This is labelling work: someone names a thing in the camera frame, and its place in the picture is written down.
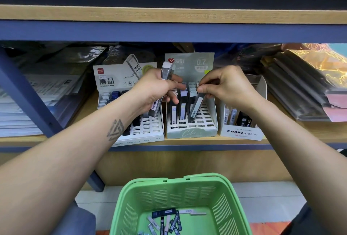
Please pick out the person's right hand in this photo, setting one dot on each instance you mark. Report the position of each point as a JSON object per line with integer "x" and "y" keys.
{"x": 233, "y": 85}

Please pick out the person's left hand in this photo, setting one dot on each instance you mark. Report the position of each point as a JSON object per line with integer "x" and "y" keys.
{"x": 154, "y": 88}

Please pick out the bundle of lead cases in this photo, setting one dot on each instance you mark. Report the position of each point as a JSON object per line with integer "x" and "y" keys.
{"x": 165, "y": 70}

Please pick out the white display box red label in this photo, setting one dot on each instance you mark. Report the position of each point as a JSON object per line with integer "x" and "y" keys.
{"x": 149, "y": 129}

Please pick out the single lead case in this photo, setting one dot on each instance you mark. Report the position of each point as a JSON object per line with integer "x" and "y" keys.
{"x": 196, "y": 106}

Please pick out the clear plastic display box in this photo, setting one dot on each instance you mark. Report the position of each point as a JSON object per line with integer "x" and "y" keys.
{"x": 241, "y": 131}

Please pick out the pale green display box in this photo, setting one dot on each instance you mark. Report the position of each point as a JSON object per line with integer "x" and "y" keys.
{"x": 206, "y": 129}

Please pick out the green plastic basket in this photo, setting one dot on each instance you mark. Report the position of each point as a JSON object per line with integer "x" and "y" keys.
{"x": 173, "y": 186}

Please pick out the pile of lead cases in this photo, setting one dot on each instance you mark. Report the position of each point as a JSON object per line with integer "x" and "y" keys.
{"x": 165, "y": 221}

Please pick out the person's left forearm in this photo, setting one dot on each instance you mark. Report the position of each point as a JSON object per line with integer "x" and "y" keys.
{"x": 59, "y": 178}

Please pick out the person's right forearm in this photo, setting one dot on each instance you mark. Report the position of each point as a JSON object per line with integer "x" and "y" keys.
{"x": 303, "y": 167}

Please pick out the dark plastic-wrapped packs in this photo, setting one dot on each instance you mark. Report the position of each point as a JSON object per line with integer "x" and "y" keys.
{"x": 309, "y": 80}

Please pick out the stack of wrapped paper packs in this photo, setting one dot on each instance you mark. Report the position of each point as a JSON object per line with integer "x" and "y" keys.
{"x": 38, "y": 96}

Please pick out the colourful printed mat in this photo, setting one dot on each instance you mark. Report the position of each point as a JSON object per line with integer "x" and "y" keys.
{"x": 271, "y": 228}

